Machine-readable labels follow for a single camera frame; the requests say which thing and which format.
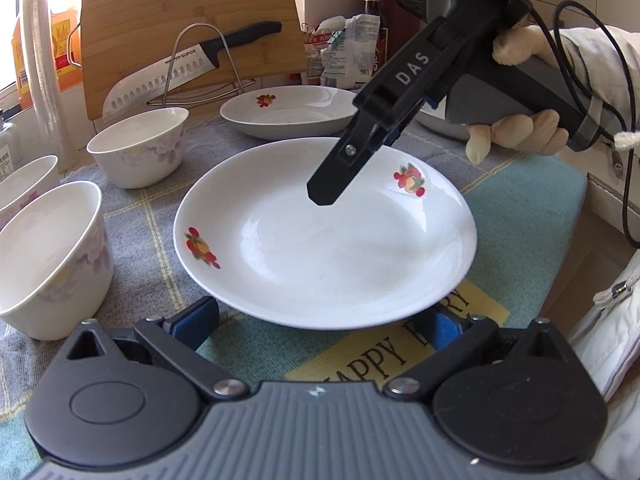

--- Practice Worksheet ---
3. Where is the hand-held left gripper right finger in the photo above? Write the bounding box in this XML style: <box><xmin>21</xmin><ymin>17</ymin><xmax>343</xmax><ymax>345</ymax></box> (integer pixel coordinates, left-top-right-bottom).
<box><xmin>382</xmin><ymin>307</ymin><xmax>571</xmax><ymax>403</ymax></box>

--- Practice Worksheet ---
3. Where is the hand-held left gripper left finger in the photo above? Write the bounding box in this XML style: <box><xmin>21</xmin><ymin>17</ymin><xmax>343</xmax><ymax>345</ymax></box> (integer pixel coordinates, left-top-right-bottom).
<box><xmin>64</xmin><ymin>296</ymin><xmax>251</xmax><ymax>402</ymax></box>

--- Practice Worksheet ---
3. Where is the white plate fruit print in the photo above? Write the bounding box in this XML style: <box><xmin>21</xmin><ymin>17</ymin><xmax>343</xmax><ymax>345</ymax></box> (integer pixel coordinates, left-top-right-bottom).
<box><xmin>417</xmin><ymin>110</ymin><xmax>471</xmax><ymax>142</ymax></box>
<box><xmin>173</xmin><ymin>137</ymin><xmax>478</xmax><ymax>332</ymax></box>
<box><xmin>220</xmin><ymin>85</ymin><xmax>361</xmax><ymax>141</ymax></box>

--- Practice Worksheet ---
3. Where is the white bowl purple floral print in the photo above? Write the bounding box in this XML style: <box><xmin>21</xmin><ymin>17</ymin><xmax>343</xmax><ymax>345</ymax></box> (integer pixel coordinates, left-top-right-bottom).
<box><xmin>0</xmin><ymin>155</ymin><xmax>62</xmax><ymax>228</ymax></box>
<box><xmin>86</xmin><ymin>107</ymin><xmax>190</xmax><ymax>190</ymax></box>
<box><xmin>0</xmin><ymin>181</ymin><xmax>115</xmax><ymax>341</ymax></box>

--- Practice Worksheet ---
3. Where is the person's right forearm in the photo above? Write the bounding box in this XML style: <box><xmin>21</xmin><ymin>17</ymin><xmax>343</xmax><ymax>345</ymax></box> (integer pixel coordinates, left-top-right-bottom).
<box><xmin>545</xmin><ymin>24</ymin><xmax>640</xmax><ymax>151</ymax></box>

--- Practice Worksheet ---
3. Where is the person's right hand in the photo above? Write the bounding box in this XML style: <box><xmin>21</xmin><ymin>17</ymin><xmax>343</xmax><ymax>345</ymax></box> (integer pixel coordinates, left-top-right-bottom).
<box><xmin>465</xmin><ymin>25</ymin><xmax>572</xmax><ymax>166</ymax></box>

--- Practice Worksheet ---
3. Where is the large dark brown bottle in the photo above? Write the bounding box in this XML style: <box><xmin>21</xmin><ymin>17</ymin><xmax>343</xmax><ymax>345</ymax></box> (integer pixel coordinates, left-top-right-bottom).
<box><xmin>387</xmin><ymin>0</ymin><xmax>426</xmax><ymax>61</ymax></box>

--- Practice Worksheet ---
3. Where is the dark bottle red label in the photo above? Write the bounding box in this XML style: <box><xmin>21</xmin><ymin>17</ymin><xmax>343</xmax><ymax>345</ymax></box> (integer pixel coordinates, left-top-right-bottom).
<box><xmin>362</xmin><ymin>0</ymin><xmax>391</xmax><ymax>68</ymax></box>

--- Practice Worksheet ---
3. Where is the white green food bag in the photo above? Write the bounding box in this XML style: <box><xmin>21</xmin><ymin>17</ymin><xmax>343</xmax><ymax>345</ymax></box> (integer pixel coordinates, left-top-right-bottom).
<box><xmin>320</xmin><ymin>15</ymin><xmax>383</xmax><ymax>88</ymax></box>

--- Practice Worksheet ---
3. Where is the grey checked table mat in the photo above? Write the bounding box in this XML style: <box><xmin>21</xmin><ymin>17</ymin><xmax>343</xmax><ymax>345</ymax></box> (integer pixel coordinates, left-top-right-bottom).
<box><xmin>0</xmin><ymin>105</ymin><xmax>588</xmax><ymax>461</ymax></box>

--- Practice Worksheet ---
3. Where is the red white food bag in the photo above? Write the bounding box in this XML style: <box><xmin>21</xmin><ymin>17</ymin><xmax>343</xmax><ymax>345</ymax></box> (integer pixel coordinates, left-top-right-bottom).
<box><xmin>301</xmin><ymin>22</ymin><xmax>346</xmax><ymax>83</ymax></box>

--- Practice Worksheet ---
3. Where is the person's white jacket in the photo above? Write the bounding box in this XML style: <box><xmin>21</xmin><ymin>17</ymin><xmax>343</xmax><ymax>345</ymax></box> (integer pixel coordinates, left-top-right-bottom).
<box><xmin>565</xmin><ymin>260</ymin><xmax>640</xmax><ymax>480</ymax></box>

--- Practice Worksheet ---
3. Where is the bamboo cutting board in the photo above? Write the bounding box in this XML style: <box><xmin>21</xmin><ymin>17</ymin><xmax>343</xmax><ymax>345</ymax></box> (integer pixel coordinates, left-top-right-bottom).
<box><xmin>80</xmin><ymin>0</ymin><xmax>308</xmax><ymax>122</ymax></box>

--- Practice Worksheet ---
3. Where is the clear glass jar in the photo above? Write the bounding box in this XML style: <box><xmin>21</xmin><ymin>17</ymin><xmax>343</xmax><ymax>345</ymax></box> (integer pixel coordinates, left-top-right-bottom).
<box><xmin>0</xmin><ymin>110</ymin><xmax>21</xmax><ymax>171</ymax></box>

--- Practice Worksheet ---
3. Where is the orange liquid bottle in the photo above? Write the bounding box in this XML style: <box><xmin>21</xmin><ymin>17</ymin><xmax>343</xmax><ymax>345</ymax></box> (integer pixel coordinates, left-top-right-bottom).
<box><xmin>12</xmin><ymin>0</ymin><xmax>83</xmax><ymax>108</ymax></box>

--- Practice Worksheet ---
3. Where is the plastic wrap roll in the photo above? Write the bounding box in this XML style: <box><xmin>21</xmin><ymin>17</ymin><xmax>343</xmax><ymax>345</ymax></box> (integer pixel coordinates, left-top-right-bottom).
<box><xmin>19</xmin><ymin>0</ymin><xmax>63</xmax><ymax>171</ymax></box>

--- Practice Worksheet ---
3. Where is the metal wire rack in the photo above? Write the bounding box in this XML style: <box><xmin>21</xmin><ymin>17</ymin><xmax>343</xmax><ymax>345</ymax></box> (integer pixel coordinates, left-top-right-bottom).
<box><xmin>147</xmin><ymin>24</ymin><xmax>258</xmax><ymax>107</ymax></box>

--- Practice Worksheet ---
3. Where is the kitchen knife black handle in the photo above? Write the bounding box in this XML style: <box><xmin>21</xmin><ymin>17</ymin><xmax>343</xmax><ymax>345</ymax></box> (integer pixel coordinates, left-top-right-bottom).
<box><xmin>102</xmin><ymin>21</ymin><xmax>283</xmax><ymax>123</ymax></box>

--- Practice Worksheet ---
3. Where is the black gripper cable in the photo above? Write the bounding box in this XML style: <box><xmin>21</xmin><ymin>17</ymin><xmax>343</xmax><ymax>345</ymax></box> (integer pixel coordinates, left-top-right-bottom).
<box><xmin>527</xmin><ymin>0</ymin><xmax>640</xmax><ymax>251</ymax></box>

